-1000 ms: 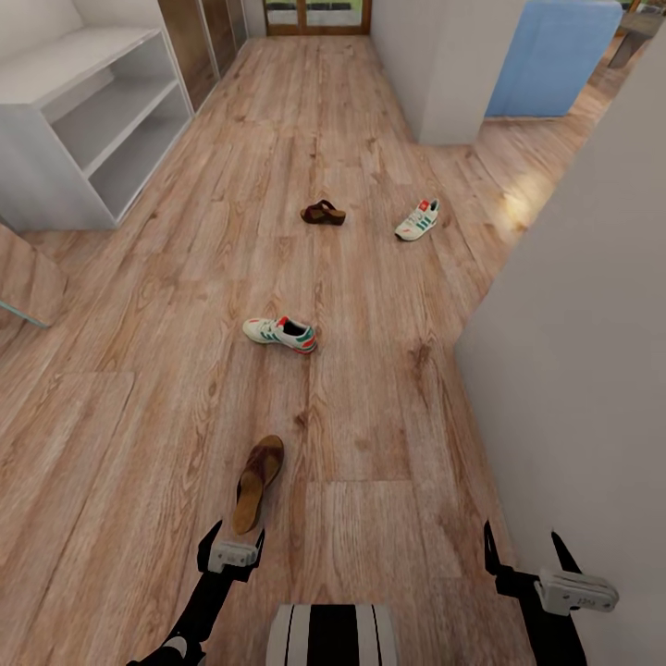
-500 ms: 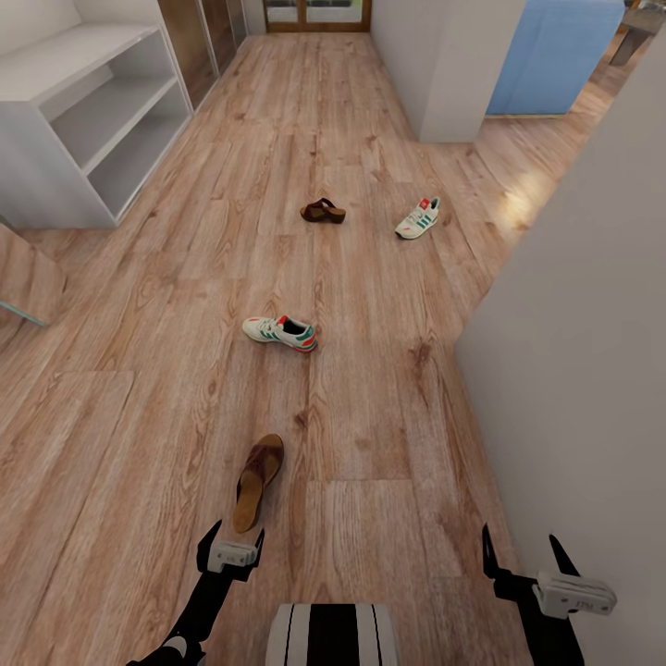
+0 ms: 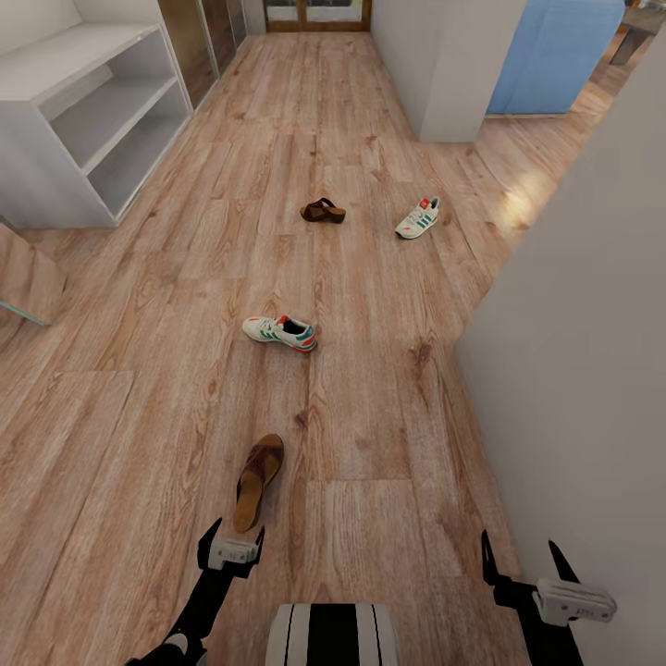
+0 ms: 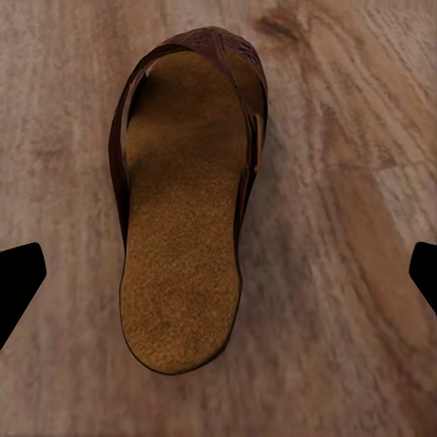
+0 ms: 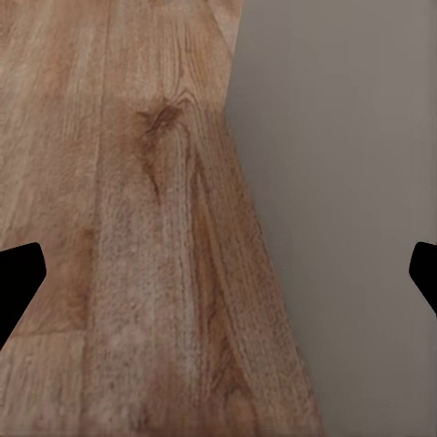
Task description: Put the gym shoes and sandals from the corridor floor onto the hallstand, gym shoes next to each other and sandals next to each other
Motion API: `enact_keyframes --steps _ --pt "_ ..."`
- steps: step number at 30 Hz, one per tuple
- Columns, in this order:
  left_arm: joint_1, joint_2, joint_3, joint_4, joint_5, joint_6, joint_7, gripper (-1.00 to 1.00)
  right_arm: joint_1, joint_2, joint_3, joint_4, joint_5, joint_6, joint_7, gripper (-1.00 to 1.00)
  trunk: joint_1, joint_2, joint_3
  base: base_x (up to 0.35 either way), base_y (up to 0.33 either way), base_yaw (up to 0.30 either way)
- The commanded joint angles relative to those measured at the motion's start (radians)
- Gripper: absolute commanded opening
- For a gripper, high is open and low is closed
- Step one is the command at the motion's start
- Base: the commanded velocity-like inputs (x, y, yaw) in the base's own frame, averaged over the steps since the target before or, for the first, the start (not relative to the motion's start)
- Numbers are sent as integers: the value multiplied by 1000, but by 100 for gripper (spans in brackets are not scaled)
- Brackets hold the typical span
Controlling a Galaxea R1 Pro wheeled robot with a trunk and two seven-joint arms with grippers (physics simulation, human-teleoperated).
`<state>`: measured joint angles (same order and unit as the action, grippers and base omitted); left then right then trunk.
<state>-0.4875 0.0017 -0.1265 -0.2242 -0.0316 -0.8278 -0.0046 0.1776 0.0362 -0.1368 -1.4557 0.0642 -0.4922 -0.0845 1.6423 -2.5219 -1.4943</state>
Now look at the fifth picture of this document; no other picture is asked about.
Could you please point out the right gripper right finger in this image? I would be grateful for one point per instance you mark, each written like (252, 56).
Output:
(423, 270)

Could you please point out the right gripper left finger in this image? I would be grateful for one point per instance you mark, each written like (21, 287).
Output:
(22, 271)

